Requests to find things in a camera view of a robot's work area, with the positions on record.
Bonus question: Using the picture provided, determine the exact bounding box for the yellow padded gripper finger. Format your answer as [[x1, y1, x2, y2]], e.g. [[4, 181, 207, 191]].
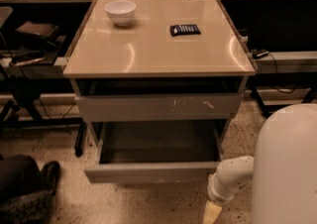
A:
[[202, 201, 222, 224]]

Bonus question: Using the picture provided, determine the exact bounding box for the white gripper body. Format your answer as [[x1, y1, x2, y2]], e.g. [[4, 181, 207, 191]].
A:
[[207, 172, 239, 204]]

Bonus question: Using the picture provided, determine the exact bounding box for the grey drawer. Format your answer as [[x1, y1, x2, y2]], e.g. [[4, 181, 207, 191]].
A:
[[71, 78, 242, 122], [84, 120, 221, 183]]

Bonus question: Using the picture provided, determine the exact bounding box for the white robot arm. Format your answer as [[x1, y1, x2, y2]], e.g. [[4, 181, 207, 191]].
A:
[[207, 104, 317, 224]]

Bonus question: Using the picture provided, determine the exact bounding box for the grey drawer cabinet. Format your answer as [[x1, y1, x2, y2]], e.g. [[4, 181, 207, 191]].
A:
[[62, 0, 259, 147]]

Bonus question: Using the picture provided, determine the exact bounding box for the grey top drawer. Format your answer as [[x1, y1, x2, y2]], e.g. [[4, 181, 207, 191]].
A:
[[71, 78, 242, 122]]

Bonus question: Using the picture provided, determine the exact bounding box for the black power adapter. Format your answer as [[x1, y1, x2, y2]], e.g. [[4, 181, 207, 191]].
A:
[[252, 50, 268, 59]]

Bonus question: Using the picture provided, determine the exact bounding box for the dark blue snack packet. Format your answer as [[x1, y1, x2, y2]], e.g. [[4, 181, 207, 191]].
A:
[[169, 24, 201, 37]]

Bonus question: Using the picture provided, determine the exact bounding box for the black boot lower left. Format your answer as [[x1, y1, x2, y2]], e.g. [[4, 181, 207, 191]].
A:
[[0, 161, 60, 224]]

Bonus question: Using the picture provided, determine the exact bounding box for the dark trouser leg left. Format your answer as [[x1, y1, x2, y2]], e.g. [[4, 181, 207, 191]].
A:
[[0, 155, 41, 202]]

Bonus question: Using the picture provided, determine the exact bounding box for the white ceramic bowl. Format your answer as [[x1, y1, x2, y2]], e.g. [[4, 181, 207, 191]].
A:
[[104, 0, 137, 27]]

